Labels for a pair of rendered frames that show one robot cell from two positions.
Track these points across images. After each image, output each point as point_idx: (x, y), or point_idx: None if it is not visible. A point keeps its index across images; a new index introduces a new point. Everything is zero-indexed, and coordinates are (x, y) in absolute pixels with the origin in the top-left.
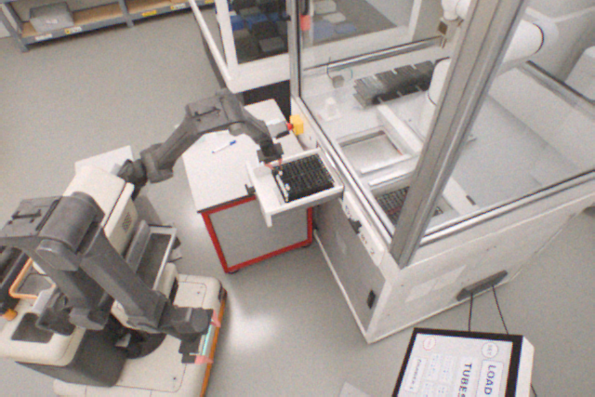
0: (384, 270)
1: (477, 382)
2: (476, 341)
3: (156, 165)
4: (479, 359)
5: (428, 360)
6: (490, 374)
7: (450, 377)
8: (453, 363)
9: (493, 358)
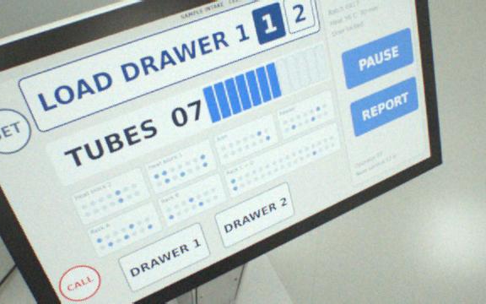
0: None
1: (99, 113)
2: (4, 176)
3: None
4: (45, 141)
5: (120, 254)
6: (64, 96)
7: (126, 177)
8: (93, 192)
9: (22, 111)
